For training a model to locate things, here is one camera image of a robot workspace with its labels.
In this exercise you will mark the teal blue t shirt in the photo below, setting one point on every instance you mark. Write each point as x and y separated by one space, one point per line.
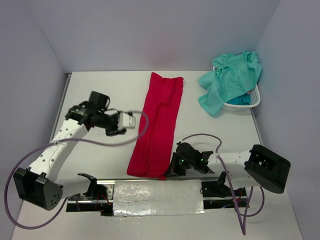
243 100

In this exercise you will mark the mint green t shirt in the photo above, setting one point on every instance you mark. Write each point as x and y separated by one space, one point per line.
246 57

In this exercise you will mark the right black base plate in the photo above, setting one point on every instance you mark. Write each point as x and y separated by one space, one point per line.
219 196

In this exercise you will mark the silver tape patch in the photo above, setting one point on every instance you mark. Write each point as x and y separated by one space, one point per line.
157 198

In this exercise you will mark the white plastic laundry basket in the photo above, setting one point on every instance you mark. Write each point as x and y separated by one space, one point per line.
233 87

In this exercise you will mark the red t shirt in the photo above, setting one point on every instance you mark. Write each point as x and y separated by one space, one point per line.
151 156

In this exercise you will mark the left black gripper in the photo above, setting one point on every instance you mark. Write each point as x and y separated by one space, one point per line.
115 131

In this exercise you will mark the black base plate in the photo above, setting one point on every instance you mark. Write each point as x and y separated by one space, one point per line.
100 201
219 196

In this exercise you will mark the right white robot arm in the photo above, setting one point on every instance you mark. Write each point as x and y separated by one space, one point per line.
258 166

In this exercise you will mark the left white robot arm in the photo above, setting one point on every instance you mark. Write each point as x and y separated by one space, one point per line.
37 184

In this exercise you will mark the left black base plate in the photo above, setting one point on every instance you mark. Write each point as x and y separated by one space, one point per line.
100 201

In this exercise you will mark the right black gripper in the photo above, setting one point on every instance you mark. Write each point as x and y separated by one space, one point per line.
175 170

